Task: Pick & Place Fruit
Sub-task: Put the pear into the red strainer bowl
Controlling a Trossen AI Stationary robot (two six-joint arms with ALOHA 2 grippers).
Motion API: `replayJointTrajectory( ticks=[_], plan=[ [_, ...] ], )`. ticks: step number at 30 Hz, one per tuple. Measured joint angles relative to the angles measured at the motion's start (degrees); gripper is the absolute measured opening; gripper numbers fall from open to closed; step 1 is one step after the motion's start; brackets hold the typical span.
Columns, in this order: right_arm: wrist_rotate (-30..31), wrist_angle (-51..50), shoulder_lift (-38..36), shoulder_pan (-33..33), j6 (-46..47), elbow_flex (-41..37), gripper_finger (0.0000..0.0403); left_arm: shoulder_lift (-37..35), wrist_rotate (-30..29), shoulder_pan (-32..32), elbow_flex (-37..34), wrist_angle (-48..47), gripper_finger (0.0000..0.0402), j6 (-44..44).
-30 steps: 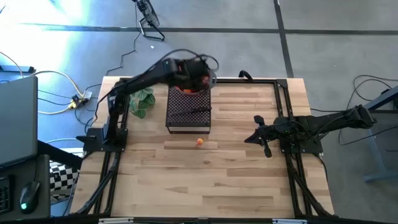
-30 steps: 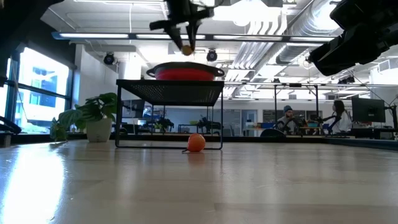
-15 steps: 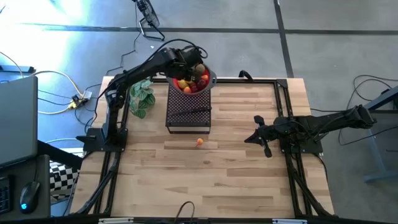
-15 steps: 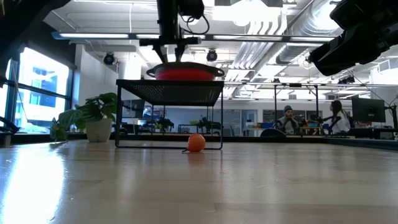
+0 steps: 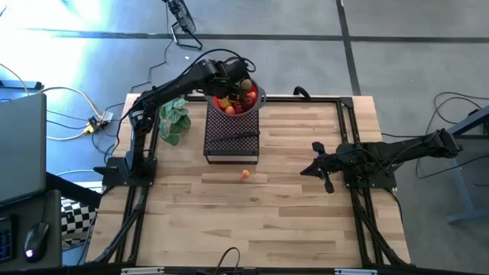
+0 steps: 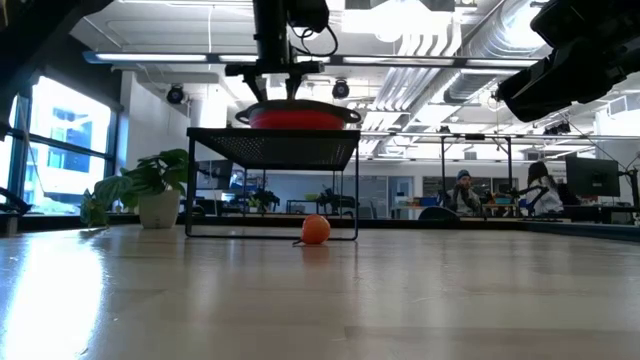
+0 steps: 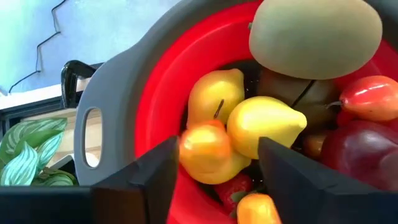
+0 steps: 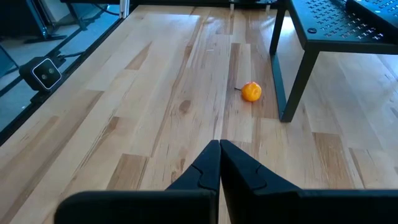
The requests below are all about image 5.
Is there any black aluminium rig frame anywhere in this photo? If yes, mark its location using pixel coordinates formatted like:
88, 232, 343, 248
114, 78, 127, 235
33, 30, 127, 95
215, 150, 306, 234
86, 94, 412, 268

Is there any black computer mouse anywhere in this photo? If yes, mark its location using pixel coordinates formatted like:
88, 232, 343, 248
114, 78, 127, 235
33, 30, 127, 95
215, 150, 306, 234
24, 222, 50, 264

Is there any grey power strip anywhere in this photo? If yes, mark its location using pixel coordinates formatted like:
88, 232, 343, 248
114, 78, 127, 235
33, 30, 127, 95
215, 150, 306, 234
87, 110, 115, 134

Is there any thin black cable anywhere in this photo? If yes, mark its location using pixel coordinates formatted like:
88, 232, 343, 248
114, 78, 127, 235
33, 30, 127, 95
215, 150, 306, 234
215, 246, 241, 275

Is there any yellow cable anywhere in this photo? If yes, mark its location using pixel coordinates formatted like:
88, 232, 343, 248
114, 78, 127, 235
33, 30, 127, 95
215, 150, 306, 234
0, 63, 104, 141

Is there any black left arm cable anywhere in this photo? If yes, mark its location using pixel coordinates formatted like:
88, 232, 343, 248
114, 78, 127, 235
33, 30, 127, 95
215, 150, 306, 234
186, 47, 257, 77

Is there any black floor fan stand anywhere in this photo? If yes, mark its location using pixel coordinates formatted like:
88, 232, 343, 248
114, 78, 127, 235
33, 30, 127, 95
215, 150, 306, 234
162, 0, 203, 51

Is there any black white checkered board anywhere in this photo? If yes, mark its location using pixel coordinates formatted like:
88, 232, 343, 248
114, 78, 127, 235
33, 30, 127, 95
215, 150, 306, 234
60, 197, 99, 245

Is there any red collapsible colander grey rim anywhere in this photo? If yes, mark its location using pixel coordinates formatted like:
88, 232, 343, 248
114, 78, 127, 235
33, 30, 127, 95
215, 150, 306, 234
206, 82, 267, 119

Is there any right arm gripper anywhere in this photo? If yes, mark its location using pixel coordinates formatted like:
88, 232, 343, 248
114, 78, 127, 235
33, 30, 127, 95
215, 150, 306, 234
300, 141, 361, 195

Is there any blue-grey metal stand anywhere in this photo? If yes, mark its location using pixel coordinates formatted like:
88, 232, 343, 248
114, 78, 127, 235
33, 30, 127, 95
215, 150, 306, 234
433, 105, 489, 225

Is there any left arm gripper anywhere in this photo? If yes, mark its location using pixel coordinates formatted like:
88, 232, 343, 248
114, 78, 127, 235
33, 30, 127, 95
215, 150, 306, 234
206, 59, 253, 103

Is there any green leafy potted plant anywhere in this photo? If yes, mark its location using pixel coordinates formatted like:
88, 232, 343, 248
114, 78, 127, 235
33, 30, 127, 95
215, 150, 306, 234
158, 98, 192, 147

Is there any black looped floor cable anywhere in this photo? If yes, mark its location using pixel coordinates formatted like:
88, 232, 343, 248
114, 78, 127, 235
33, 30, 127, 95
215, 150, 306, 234
415, 90, 489, 180

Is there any black fan floor cable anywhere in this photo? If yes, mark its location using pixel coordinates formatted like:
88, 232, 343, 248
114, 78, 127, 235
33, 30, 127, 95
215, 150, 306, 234
129, 3, 171, 93

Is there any white frame bracket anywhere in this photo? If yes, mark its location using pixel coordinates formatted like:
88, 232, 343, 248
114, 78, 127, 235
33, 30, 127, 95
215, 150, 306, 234
335, 268, 379, 275
121, 267, 165, 275

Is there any black curved cable stub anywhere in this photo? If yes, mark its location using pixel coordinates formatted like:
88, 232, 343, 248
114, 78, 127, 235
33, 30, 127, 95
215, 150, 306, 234
293, 86, 313, 100

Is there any black desk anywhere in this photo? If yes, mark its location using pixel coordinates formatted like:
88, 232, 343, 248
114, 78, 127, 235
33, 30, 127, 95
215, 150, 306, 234
0, 189, 64, 272

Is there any black computer keyboard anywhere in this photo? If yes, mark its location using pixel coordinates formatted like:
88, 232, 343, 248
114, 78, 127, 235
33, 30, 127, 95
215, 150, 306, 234
0, 215, 16, 264

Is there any black perforated metal shelf rack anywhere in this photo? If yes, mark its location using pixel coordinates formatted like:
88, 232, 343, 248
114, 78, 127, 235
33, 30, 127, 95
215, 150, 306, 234
202, 105, 261, 165

